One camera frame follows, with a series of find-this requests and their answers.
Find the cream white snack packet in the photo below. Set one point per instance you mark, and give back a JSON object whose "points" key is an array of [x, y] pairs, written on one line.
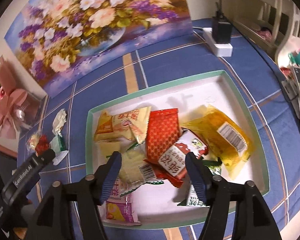
{"points": [[59, 122]]}

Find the purple Swiss roll snack packet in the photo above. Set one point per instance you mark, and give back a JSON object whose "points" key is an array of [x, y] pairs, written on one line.
{"points": [[119, 209]]}

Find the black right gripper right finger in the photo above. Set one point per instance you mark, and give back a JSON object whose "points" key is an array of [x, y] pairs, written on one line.
{"points": [[253, 218]]}

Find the black power adapter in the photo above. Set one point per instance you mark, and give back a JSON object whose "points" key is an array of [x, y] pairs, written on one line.
{"points": [[221, 30]]}

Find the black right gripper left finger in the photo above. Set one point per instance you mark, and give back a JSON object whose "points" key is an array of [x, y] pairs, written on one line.
{"points": [[52, 218]]}

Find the pink wrapped flower bouquet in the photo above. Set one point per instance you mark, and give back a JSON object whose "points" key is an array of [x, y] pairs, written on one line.
{"points": [[19, 108]]}

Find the white shelf unit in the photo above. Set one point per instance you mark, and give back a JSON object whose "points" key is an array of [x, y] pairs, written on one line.
{"points": [[274, 25]]}

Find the red white milk candy packet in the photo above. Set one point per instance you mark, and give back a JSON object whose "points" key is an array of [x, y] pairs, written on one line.
{"points": [[173, 159]]}

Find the white tray with green rim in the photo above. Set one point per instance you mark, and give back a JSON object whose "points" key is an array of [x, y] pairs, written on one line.
{"points": [[158, 203]]}

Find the yellow translucent snack packet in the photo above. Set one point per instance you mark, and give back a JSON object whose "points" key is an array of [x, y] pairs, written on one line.
{"points": [[224, 137]]}

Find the pale yellow barcode snack packet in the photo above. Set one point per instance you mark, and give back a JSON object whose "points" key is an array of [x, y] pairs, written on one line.
{"points": [[135, 171]]}

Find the floral still life painting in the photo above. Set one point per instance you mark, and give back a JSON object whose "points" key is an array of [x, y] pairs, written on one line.
{"points": [[61, 41]]}

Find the clear steamed cake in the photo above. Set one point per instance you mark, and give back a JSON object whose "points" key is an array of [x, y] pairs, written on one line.
{"points": [[32, 142]]}

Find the red patterned snack packet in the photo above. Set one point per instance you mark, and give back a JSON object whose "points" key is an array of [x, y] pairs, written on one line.
{"points": [[163, 131]]}

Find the red crinkled snack packet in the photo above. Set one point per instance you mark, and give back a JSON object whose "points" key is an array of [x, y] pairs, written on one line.
{"points": [[42, 146]]}

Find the blue plaid tablecloth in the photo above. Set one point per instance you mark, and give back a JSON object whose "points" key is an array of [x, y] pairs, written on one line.
{"points": [[253, 72]]}

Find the green and white snack packet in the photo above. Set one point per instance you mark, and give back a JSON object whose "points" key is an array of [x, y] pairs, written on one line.
{"points": [[58, 145]]}

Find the orange yellow snack packet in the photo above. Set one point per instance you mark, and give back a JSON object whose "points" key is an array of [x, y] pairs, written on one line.
{"points": [[131, 125]]}

